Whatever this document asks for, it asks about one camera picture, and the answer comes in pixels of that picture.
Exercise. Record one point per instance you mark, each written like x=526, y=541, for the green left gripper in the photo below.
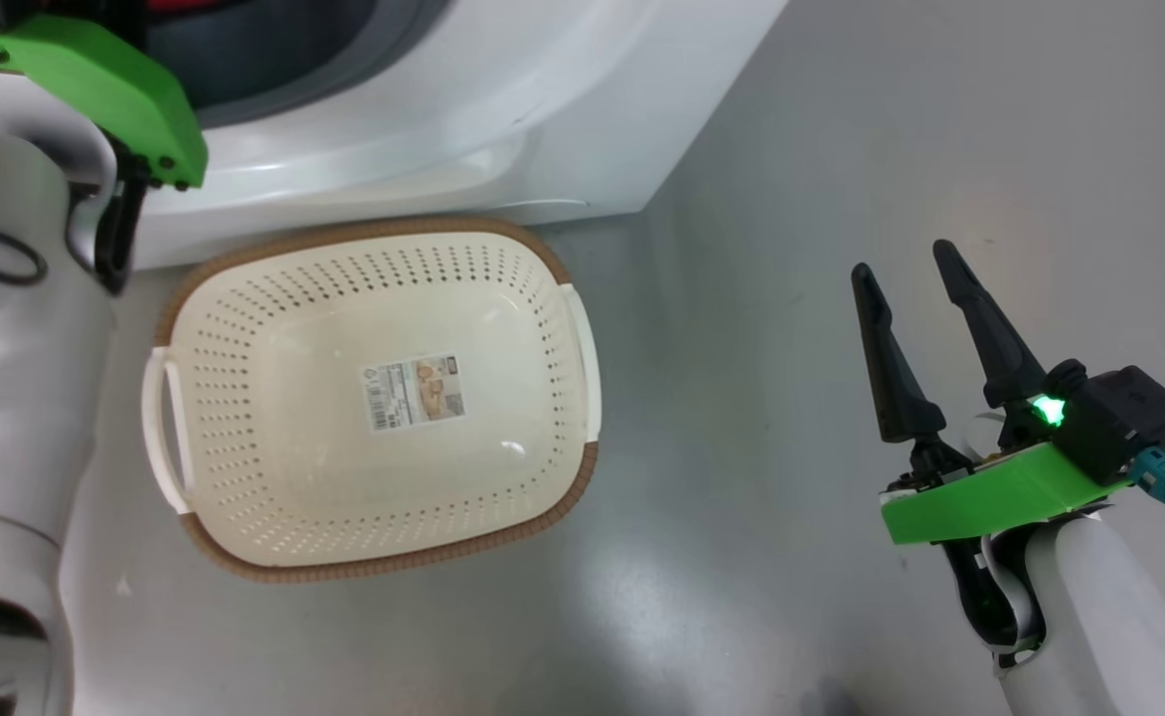
x=105, y=85

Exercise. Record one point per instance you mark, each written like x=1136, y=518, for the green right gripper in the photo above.
x=1000, y=492

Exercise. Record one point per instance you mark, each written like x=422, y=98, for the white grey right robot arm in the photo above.
x=1119, y=636

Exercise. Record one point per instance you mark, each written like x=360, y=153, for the white front-load washing machine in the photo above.
x=443, y=119

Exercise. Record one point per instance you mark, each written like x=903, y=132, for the cream perforated basket brown rim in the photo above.
x=274, y=477

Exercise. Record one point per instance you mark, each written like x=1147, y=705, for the printed product label sticker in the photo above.
x=412, y=394

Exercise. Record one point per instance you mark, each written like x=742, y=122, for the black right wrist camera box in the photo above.
x=1124, y=418

